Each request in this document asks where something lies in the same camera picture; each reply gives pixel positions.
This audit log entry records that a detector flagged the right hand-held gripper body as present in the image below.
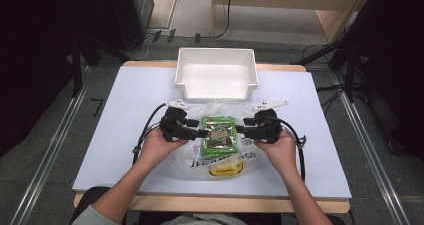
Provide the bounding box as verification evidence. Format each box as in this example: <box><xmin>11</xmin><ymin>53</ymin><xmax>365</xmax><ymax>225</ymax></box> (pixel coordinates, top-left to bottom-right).
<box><xmin>252</xmin><ymin>100</ymin><xmax>290</xmax><ymax>145</ymax></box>

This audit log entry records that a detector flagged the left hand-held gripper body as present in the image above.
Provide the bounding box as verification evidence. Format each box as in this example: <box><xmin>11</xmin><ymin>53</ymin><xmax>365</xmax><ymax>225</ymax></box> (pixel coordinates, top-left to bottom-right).
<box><xmin>159</xmin><ymin>99</ymin><xmax>191</xmax><ymax>143</ymax></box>

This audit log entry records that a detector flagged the green snack packet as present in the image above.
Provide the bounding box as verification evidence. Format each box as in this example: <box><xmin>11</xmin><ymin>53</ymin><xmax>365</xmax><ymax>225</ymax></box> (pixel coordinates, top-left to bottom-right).
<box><xmin>199</xmin><ymin>115</ymin><xmax>240</xmax><ymax>159</ymax></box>

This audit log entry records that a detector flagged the clear plastic bag yellow face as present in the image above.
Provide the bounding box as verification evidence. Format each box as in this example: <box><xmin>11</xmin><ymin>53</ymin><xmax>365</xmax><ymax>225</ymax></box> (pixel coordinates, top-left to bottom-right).
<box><xmin>163</xmin><ymin>99</ymin><xmax>268</xmax><ymax>181</ymax></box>

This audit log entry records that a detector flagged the person's left hand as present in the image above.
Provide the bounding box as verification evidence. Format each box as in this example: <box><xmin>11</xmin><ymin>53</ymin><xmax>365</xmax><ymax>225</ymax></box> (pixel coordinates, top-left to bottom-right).
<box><xmin>138</xmin><ymin>128</ymin><xmax>190</xmax><ymax>168</ymax></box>

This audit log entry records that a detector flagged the person's right hand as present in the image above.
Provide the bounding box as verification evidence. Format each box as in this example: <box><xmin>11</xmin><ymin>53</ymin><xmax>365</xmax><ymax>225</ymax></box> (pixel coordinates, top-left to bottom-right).
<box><xmin>253</xmin><ymin>129</ymin><xmax>301</xmax><ymax>178</ymax></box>

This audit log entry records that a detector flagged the white plastic bin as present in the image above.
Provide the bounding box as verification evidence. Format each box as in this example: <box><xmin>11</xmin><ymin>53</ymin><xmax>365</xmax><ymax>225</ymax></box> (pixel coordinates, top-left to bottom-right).
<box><xmin>174</xmin><ymin>47</ymin><xmax>260</xmax><ymax>102</ymax></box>

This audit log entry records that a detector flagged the white table board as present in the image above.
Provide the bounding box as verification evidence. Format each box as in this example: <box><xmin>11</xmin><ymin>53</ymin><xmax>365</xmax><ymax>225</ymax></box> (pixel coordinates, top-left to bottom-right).
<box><xmin>72</xmin><ymin>65</ymin><xmax>353</xmax><ymax>200</ymax></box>

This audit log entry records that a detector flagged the wooden table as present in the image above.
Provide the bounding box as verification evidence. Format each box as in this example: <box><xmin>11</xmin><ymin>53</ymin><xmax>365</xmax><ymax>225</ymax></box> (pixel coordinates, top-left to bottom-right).
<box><xmin>73</xmin><ymin>60</ymin><xmax>351</xmax><ymax>214</ymax></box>

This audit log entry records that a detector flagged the black tripod stand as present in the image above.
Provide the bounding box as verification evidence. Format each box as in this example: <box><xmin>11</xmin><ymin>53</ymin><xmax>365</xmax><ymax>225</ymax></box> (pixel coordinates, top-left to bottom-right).
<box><xmin>293</xmin><ymin>0</ymin><xmax>371</xmax><ymax>103</ymax></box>

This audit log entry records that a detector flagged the black chair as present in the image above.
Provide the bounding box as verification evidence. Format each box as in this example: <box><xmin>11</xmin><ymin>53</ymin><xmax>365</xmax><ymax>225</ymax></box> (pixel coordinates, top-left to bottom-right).
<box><xmin>69</xmin><ymin>186</ymin><xmax>113</xmax><ymax>225</ymax></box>

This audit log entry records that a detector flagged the black metal stand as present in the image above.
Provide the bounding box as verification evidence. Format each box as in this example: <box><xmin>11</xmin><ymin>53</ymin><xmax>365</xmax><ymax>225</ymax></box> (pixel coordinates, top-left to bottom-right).
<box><xmin>68</xmin><ymin>31</ymin><xmax>101</xmax><ymax>98</ymax></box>

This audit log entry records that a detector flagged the dark cabinet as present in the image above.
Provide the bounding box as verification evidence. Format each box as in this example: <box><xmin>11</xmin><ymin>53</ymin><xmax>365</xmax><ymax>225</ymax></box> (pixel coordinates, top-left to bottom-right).
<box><xmin>108</xmin><ymin>0</ymin><xmax>155</xmax><ymax>51</ymax></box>

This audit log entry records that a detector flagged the dark curtain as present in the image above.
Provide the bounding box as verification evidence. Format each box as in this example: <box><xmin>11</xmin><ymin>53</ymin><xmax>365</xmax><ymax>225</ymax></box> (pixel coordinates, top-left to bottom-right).
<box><xmin>0</xmin><ymin>0</ymin><xmax>114</xmax><ymax>158</ymax></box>
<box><xmin>363</xmin><ymin>0</ymin><xmax>424</xmax><ymax>161</ymax></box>

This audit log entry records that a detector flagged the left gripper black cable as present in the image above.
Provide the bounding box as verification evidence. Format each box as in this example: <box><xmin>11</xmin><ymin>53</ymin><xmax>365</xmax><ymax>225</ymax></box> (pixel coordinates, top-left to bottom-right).
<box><xmin>132</xmin><ymin>103</ymin><xmax>168</xmax><ymax>166</ymax></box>

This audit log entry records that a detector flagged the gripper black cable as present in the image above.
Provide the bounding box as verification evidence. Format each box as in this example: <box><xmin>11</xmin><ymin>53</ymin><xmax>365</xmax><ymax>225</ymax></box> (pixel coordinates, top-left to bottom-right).
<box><xmin>279</xmin><ymin>117</ymin><xmax>307</xmax><ymax>183</ymax></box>
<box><xmin>132</xmin><ymin>103</ymin><xmax>168</xmax><ymax>166</ymax></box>

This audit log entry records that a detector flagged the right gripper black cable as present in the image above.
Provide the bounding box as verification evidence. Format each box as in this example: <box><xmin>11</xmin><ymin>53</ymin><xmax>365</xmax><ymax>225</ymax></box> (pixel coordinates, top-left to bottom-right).
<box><xmin>279</xmin><ymin>117</ymin><xmax>307</xmax><ymax>183</ymax></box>

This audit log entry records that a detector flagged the black floor cable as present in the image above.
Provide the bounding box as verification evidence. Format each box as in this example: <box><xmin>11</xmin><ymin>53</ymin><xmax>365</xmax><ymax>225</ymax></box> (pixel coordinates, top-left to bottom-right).
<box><xmin>315</xmin><ymin>83</ymin><xmax>348</xmax><ymax>115</ymax></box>

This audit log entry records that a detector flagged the white floor cable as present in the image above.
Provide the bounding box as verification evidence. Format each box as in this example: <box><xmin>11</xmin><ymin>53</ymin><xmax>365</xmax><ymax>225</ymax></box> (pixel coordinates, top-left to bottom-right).
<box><xmin>131</xmin><ymin>34</ymin><xmax>150</xmax><ymax>61</ymax></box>

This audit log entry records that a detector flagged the metal floor rail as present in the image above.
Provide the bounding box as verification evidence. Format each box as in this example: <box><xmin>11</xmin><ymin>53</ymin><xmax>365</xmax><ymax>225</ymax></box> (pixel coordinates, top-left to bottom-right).
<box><xmin>9</xmin><ymin>67</ymin><xmax>92</xmax><ymax>225</ymax></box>
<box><xmin>329</xmin><ymin>68</ymin><xmax>412</xmax><ymax>225</ymax></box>

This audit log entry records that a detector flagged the black hanging cable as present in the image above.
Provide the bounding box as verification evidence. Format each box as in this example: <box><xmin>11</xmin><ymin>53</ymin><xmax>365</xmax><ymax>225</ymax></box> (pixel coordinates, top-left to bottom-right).
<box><xmin>213</xmin><ymin>0</ymin><xmax>234</xmax><ymax>39</ymax></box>

